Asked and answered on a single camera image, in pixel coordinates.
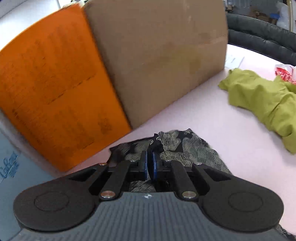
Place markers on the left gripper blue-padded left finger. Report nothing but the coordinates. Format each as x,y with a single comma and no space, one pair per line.
120,177

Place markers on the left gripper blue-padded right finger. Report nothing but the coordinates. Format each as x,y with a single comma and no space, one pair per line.
172,176

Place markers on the black and beige patterned shirt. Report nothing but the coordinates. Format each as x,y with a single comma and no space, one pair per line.
184,146

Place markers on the orange and brown cardboard box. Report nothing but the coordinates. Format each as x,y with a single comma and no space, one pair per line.
84,76

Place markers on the light blue partition board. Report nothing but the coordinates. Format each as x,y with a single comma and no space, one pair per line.
18,172

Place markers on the green crumpled garment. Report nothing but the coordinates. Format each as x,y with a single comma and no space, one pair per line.
272,102

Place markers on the red and white packet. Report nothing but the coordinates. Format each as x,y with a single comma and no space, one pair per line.
286,72

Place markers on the black leather chair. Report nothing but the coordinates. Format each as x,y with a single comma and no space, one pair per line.
261,37

